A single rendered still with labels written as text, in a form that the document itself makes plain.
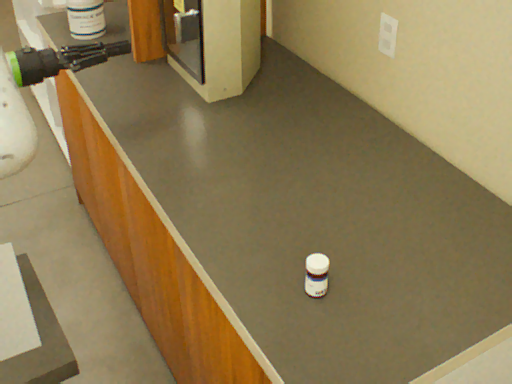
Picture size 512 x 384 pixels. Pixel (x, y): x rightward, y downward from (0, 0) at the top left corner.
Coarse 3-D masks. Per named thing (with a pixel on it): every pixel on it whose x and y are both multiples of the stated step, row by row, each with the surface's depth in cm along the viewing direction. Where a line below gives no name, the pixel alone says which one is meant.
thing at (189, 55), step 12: (168, 0) 186; (192, 0) 168; (168, 12) 188; (180, 12) 179; (168, 24) 191; (192, 24) 173; (168, 36) 194; (192, 36) 175; (168, 48) 197; (180, 48) 187; (192, 48) 178; (180, 60) 189; (192, 60) 180; (192, 72) 183
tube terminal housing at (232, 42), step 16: (208, 0) 166; (224, 0) 169; (240, 0) 171; (256, 0) 187; (208, 16) 168; (224, 16) 171; (240, 16) 174; (256, 16) 189; (208, 32) 171; (224, 32) 173; (240, 32) 176; (256, 32) 192; (208, 48) 173; (224, 48) 176; (240, 48) 179; (256, 48) 195; (176, 64) 197; (208, 64) 175; (224, 64) 178; (240, 64) 181; (256, 64) 197; (192, 80) 188; (208, 80) 178; (224, 80) 181; (240, 80) 184; (208, 96) 180; (224, 96) 183
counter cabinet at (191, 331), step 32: (64, 96) 244; (64, 128) 267; (96, 128) 200; (96, 160) 215; (96, 192) 234; (128, 192) 181; (96, 224) 257; (128, 224) 194; (160, 224) 157; (128, 256) 210; (160, 256) 167; (128, 288) 229; (160, 288) 178; (192, 288) 146; (160, 320) 192; (192, 320) 155; (224, 320) 130; (192, 352) 165; (224, 352) 137
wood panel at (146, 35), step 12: (132, 0) 193; (144, 0) 196; (156, 0) 198; (264, 0) 219; (132, 12) 195; (144, 12) 197; (156, 12) 200; (264, 12) 221; (132, 24) 198; (144, 24) 199; (156, 24) 202; (264, 24) 224; (132, 36) 201; (144, 36) 201; (156, 36) 204; (132, 48) 204; (144, 48) 203; (156, 48) 206; (144, 60) 205
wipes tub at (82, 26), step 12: (72, 0) 214; (84, 0) 214; (96, 0) 216; (72, 12) 216; (84, 12) 215; (96, 12) 218; (72, 24) 219; (84, 24) 218; (96, 24) 220; (72, 36) 223; (84, 36) 220; (96, 36) 222
